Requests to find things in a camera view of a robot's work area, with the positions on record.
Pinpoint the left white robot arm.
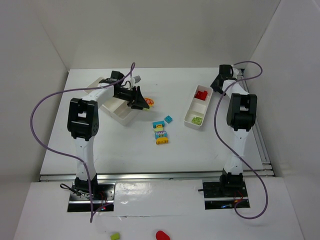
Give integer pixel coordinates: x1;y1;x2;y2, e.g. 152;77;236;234
67;70;149;196

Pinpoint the aluminium rail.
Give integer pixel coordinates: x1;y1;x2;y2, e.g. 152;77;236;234
229;83;275;176
39;170;226;187

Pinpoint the teal and green lego stack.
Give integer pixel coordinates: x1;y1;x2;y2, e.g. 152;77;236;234
152;120;165;133

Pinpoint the white divided container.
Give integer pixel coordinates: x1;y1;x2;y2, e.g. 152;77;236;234
183;85;213;130
87;77;139;126

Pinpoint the right white divided container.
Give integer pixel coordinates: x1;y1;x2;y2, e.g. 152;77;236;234
183;85;213;130

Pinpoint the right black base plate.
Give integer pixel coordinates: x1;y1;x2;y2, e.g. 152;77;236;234
197;181;250;210

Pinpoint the light green lego brick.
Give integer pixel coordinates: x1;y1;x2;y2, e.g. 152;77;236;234
195;117;203;125

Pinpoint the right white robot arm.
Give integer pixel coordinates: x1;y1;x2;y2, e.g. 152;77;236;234
210;64;258;197

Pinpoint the red round piece foreground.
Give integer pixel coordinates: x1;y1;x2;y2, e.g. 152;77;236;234
155;230;171;240

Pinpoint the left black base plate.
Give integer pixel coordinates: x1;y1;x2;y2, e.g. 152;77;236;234
60;183;116;213

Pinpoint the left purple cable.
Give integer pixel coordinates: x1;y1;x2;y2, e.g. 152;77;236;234
29;61;136;223

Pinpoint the aluminium rail right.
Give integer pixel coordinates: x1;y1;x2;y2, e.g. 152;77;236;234
229;83;275;176

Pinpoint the orange sun round lego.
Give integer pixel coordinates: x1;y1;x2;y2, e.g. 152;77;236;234
144;97;155;107

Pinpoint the teal square lego brick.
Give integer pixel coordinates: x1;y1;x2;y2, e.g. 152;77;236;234
164;115;173;124

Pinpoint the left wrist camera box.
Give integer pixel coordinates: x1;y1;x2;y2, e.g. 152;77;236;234
133;75;141;83

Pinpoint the aluminium rail front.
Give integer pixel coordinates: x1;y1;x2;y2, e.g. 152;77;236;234
39;170;226;187

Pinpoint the teal flower lego brick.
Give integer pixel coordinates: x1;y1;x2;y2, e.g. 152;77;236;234
154;130;168;140

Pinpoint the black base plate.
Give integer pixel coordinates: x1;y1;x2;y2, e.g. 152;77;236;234
60;183;116;213
197;181;250;210

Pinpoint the left white divided container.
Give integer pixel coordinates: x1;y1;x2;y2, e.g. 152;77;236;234
87;77;139;126

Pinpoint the red lego brick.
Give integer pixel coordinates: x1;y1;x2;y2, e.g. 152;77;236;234
200;90;208;101
194;91;203;100

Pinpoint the green lego on foreground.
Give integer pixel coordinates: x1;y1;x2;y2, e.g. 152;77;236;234
110;232;121;240

